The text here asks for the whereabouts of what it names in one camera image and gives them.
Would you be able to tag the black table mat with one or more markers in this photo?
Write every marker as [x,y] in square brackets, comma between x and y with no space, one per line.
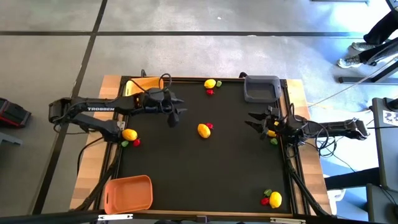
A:
[202,174]

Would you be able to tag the small red pepper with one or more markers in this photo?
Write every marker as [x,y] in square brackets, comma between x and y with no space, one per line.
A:
[136,142]
[265,201]
[210,91]
[209,125]

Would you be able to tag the grey desk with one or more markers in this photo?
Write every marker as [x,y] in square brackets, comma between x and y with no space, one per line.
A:
[387,149]

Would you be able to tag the grey plastic basket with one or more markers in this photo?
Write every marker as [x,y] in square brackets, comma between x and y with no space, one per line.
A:
[261,91]

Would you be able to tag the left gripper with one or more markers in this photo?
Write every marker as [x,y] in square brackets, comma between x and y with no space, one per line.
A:
[157,101]

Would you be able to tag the person's shoe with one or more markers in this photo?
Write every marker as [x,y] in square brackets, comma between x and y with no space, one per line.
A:
[349,61]
[362,46]

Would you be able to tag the red and black case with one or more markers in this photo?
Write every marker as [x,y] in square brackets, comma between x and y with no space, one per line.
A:
[12,113]

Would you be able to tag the black desk foot bar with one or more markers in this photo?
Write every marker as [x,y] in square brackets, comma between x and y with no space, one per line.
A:
[357,80]

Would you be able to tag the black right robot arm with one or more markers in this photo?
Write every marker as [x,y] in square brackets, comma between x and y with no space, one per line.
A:
[335,127]

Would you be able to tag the white printed paper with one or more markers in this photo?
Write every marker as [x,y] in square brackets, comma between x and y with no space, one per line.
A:
[390,118]

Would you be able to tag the black rig beam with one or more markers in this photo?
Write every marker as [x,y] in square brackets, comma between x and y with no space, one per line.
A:
[46,217]

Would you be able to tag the white metal bracket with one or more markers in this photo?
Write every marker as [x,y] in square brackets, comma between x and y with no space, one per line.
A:
[287,220]
[115,216]
[120,125]

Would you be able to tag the orange plastic basket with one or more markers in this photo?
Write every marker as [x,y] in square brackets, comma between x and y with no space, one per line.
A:
[127,196]

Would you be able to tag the grey stand foot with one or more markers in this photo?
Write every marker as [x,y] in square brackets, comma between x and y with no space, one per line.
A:
[7,138]

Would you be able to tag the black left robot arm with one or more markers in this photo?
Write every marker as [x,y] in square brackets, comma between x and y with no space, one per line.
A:
[99,109]

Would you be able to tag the yellow plastic basket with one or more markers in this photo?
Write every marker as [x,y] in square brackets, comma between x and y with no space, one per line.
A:
[149,82]

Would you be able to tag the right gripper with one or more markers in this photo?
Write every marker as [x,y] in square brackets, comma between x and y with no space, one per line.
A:
[281,124]

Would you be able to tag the yellow lemon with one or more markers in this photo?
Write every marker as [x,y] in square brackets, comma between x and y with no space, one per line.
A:
[203,130]
[129,134]
[275,199]
[271,133]
[210,83]

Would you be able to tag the person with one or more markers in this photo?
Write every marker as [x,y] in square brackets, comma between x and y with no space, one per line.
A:
[381,31]

